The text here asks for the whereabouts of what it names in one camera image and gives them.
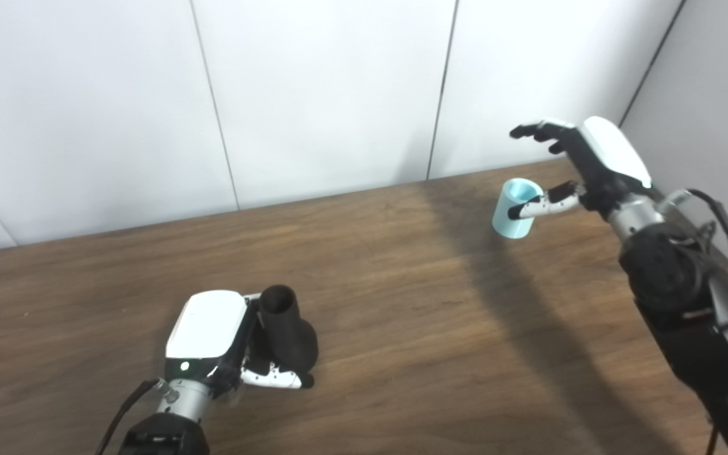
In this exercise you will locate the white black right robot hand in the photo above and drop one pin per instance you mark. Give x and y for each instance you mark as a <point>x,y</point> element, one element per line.
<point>604,158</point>

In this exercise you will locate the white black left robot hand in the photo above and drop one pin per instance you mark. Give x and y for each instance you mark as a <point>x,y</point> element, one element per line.
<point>209,322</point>

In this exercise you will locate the black nozzle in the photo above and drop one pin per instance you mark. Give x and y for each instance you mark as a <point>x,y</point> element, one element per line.
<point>285,335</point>

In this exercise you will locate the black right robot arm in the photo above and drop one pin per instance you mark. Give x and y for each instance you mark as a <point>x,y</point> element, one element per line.
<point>686,291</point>

